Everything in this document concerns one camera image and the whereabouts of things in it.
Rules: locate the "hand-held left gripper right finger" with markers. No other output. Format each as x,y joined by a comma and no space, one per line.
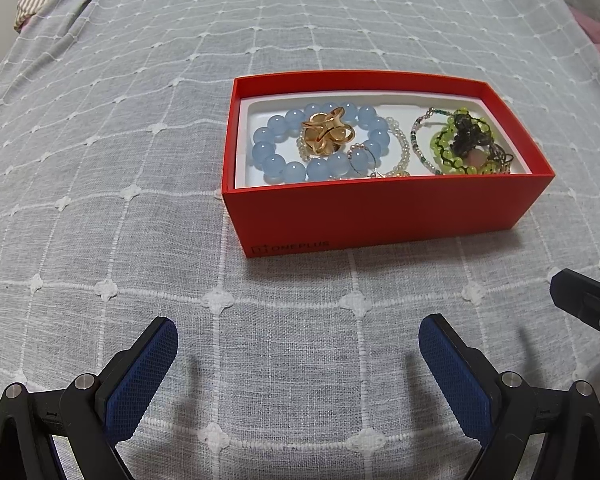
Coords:
455,385

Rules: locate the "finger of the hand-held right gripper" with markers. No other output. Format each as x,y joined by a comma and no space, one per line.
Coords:
587,300

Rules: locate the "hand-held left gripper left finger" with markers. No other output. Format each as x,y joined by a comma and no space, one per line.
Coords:
140,385

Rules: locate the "red cardboard box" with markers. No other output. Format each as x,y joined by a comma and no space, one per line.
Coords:
380,215

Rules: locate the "grey checked blanket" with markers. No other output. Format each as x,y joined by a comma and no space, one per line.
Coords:
130,210

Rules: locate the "beaded hoop earring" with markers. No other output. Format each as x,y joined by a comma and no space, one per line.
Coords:
365,160

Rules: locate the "gold hair clip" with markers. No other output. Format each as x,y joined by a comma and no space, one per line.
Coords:
326,130

